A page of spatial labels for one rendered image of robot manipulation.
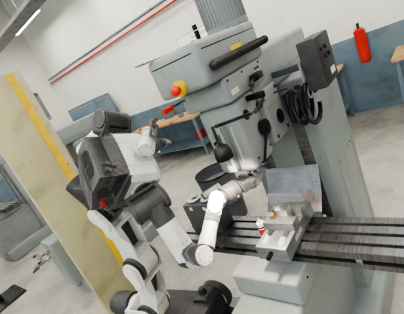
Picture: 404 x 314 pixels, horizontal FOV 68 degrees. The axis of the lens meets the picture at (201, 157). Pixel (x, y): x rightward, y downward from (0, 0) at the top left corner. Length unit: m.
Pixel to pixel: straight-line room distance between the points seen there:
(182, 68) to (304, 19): 4.52
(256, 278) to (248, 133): 0.67
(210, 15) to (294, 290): 1.24
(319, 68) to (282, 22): 4.32
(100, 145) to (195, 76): 0.46
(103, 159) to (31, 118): 1.55
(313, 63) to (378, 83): 4.20
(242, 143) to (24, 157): 1.81
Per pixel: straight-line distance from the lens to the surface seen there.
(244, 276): 1.55
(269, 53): 1.57
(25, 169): 2.62
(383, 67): 5.46
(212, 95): 1.20
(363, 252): 1.37
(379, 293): 2.22
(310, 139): 1.68
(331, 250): 1.40
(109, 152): 1.23
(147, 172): 1.23
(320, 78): 1.37
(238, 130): 1.25
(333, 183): 1.78
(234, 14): 1.45
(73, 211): 2.74
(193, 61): 1.09
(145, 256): 1.64
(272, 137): 1.43
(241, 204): 3.56
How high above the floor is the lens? 1.83
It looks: 17 degrees down
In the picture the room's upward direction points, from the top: 24 degrees counter-clockwise
